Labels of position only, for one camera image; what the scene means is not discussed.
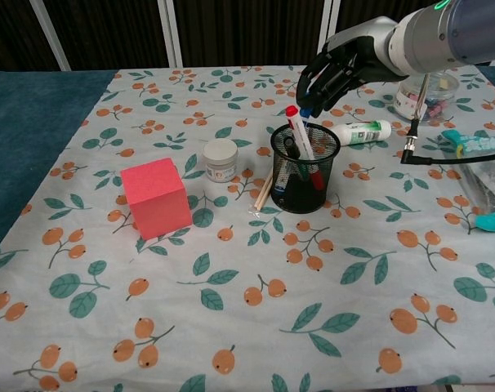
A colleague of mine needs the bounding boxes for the pink foam cube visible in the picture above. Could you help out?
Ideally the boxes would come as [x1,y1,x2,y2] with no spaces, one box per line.
[120,158,193,240]

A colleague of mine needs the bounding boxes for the black capped marker pen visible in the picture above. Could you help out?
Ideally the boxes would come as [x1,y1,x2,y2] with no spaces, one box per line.
[274,136,302,195]

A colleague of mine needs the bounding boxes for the teal edged clear snack bag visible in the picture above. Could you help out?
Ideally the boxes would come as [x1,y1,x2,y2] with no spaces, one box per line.
[441,129,495,234]

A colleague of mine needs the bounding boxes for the floral printed tablecloth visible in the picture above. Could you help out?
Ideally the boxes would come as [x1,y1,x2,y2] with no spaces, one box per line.
[0,65,495,392]

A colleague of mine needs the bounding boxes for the small white lidded jar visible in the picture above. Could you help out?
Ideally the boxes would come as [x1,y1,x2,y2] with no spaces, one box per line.
[201,139,239,184]

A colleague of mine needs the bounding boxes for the black pen cup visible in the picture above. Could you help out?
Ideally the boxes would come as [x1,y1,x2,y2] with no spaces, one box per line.
[270,124,341,214]

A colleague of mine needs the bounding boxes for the clear jar of coloured clips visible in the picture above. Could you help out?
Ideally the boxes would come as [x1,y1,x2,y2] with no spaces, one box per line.
[395,71,461,123]

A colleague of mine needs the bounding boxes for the red capped white marker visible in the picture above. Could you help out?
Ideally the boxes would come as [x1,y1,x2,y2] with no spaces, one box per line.
[286,105,325,191]

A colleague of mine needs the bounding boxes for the wooden chopstick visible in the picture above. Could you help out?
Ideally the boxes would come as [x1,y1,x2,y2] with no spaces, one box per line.
[253,171,272,210]
[257,173,274,212]

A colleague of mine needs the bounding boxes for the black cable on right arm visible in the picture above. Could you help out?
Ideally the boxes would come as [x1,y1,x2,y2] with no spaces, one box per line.
[400,73,495,165]

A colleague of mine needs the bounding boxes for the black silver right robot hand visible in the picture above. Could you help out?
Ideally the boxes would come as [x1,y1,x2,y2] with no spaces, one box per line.
[295,16,410,119]

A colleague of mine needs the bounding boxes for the dark partition screen white frames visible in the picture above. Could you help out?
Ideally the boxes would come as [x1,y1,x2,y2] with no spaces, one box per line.
[0,0,495,74]

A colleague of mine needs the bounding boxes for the white bottle with green label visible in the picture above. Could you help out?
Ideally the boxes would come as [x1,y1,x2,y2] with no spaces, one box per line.
[328,119,393,147]

